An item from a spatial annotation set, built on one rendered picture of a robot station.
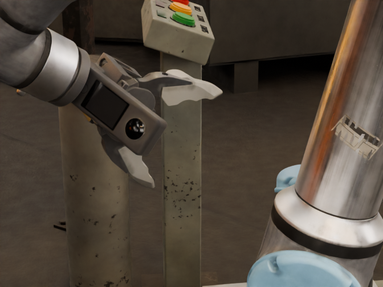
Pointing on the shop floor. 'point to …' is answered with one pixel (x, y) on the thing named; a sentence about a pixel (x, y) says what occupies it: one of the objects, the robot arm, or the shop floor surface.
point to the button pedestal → (180, 146)
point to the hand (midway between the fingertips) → (191, 143)
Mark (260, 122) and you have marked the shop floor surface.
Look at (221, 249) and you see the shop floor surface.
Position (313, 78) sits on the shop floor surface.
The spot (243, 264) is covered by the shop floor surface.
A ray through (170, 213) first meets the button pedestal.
